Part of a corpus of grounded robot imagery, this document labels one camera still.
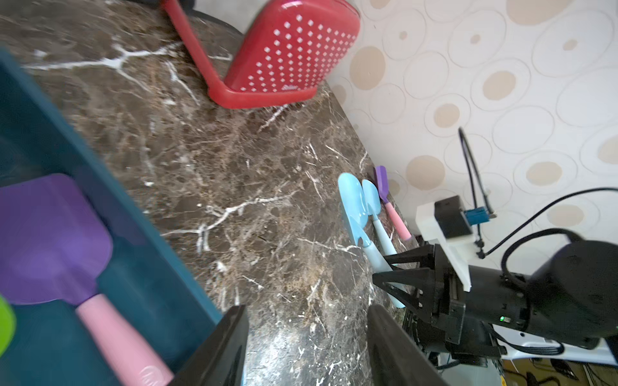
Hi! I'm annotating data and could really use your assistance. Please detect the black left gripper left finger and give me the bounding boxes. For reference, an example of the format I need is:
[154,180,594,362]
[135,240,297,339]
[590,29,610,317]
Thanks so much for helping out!
[170,305,249,385]

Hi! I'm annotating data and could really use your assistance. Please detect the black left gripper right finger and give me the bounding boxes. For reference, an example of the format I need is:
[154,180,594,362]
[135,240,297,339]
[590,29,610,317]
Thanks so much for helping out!
[367,305,447,386]

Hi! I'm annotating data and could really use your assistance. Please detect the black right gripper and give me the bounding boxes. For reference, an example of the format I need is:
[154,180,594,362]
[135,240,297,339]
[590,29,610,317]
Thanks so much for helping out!
[372,244,531,338]

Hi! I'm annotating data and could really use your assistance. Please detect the light blue shovel mint handle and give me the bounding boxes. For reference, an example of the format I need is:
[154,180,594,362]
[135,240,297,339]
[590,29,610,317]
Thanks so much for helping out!
[336,172,407,310]

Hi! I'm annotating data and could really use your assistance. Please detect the purple shovel pink handle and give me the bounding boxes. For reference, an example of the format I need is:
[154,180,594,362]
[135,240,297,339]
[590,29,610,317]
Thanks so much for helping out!
[374,166,412,241]
[1,174,174,385]

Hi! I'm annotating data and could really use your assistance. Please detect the green shovel orange handle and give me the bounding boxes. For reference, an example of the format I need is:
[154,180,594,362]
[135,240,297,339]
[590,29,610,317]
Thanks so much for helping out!
[0,296,16,355]

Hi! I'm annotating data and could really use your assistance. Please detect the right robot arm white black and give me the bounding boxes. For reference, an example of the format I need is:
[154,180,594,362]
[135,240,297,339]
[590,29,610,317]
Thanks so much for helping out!
[373,241,617,366]

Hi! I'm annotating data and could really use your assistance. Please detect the teal plastic storage box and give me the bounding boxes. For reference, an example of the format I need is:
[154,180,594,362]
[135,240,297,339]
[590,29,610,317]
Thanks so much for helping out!
[1,51,225,385]

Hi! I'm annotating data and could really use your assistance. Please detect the red polka dot toaster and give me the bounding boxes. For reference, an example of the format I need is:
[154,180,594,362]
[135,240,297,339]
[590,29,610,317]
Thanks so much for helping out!
[162,1,361,109]

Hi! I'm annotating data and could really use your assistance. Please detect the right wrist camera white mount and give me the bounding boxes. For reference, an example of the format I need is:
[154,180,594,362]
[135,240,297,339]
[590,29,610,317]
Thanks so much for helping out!
[415,196,491,292]

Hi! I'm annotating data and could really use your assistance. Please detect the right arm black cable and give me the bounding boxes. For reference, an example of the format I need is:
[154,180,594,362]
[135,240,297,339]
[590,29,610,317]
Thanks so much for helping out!
[457,126,618,290]

